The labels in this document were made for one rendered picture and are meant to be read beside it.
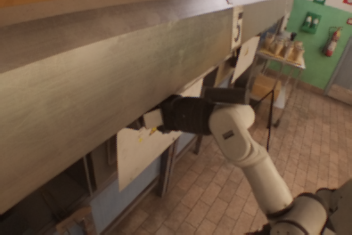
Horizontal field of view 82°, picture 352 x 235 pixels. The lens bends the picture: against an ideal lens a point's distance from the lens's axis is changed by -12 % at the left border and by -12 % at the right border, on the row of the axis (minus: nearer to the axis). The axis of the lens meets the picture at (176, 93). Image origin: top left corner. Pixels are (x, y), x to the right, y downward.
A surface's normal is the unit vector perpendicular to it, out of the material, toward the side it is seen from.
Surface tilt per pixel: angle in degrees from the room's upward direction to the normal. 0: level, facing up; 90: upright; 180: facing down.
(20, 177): 80
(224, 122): 72
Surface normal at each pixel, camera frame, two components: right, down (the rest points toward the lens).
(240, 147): -0.57, 0.06
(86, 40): 0.75, -0.18
